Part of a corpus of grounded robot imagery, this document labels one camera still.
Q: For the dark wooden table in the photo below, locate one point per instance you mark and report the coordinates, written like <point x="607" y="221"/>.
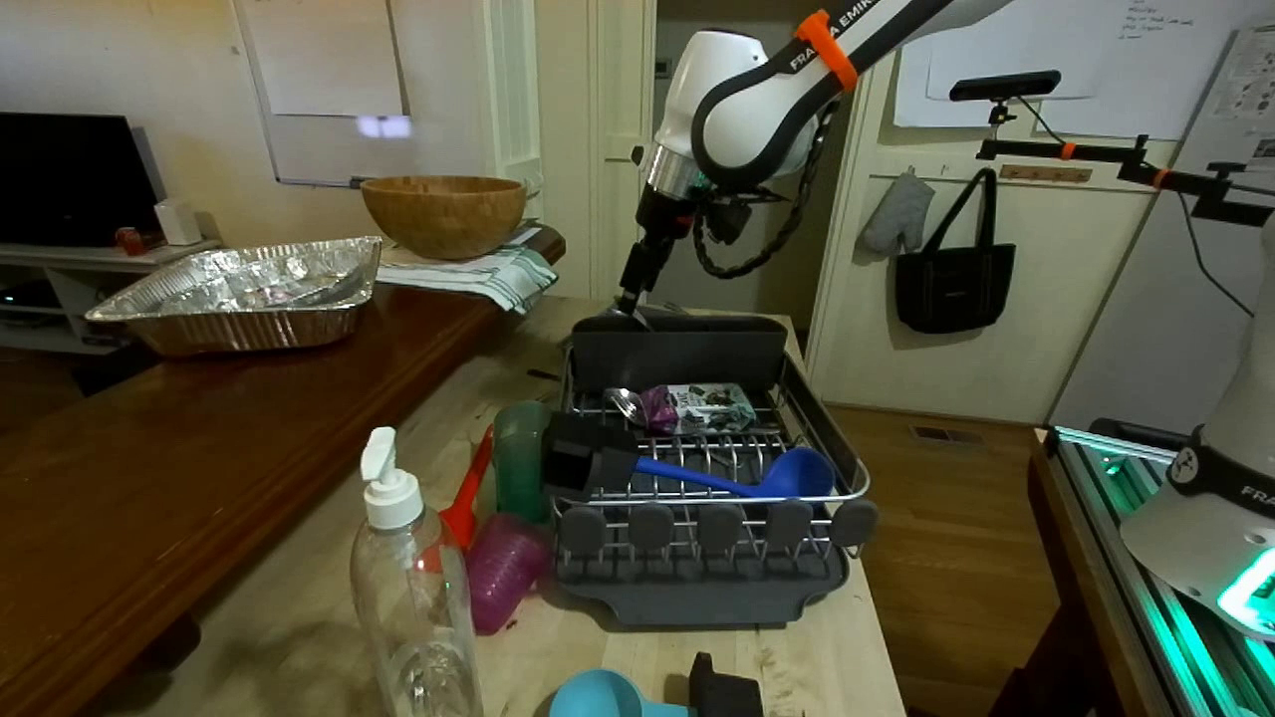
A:
<point x="163" y="440"/>

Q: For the green striped dish towel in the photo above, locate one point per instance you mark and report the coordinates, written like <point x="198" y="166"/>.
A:
<point x="479" y="277"/>

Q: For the aluminium foil tray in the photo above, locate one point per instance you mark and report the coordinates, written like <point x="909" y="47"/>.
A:
<point x="240" y="295"/>

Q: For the black camera on rail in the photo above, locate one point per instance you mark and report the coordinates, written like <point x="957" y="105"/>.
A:
<point x="1003" y="84"/>

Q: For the purple plastic cup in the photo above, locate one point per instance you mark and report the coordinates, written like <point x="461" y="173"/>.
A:
<point x="505" y="577"/>

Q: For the black tote bag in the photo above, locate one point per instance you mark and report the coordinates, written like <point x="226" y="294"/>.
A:
<point x="955" y="274"/>

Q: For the dark grey dish drying rack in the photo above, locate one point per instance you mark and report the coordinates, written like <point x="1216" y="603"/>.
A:
<point x="719" y="582"/>

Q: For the black clamp rail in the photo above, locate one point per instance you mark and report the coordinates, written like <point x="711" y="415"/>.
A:
<point x="1128" y="159"/>

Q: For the clear plastic squeeze bottle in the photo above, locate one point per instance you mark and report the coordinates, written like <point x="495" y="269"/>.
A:
<point x="414" y="599"/>

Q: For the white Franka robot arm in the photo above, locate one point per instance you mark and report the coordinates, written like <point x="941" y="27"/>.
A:
<point x="719" y="92"/>

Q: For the small black plastic object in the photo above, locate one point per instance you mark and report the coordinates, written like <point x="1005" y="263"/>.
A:
<point x="722" y="692"/>

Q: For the black flat screen monitor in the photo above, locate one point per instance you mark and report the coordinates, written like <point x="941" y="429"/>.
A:
<point x="75" y="178"/>

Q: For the small red object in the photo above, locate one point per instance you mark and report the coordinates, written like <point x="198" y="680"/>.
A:
<point x="131" y="239"/>

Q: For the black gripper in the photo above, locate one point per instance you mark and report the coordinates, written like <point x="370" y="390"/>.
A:
<point x="662" y="224"/>

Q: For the white wall board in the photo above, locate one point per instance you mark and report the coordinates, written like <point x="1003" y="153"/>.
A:
<point x="325" y="81"/>

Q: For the light blue plastic scoop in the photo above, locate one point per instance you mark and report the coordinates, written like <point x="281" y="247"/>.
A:
<point x="602" y="700"/>

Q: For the green plastic cup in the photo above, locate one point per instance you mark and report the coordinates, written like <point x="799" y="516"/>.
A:
<point x="520" y="461"/>

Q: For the aluminium frame robot cart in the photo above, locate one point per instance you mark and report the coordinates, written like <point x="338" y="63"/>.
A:
<point x="1141" y="582"/>

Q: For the purple patterned cup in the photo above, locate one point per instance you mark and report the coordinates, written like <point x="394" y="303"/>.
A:
<point x="690" y="405"/>

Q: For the grey low shelf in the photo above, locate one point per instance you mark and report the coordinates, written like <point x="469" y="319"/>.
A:
<point x="52" y="286"/>

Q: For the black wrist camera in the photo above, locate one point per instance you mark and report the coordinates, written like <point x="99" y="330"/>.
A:
<point x="719" y="221"/>

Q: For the wooden bowl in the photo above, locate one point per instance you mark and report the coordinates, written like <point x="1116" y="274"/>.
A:
<point x="445" y="218"/>

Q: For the grey oven mitt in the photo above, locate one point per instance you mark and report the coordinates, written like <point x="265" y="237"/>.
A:
<point x="898" y="212"/>

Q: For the black rack caddy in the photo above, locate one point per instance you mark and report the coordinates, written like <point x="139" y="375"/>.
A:
<point x="681" y="352"/>

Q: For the small white cup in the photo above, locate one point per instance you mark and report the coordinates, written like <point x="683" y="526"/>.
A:
<point x="173" y="221"/>

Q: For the red orange plastic spatula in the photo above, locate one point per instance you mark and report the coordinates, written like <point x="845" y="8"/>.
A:
<point x="469" y="500"/>

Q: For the whiteboard with writing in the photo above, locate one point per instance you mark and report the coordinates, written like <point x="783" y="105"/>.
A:
<point x="1141" y="63"/>

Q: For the blue plastic ladle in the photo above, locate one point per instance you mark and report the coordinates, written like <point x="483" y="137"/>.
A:
<point x="783" y="476"/>

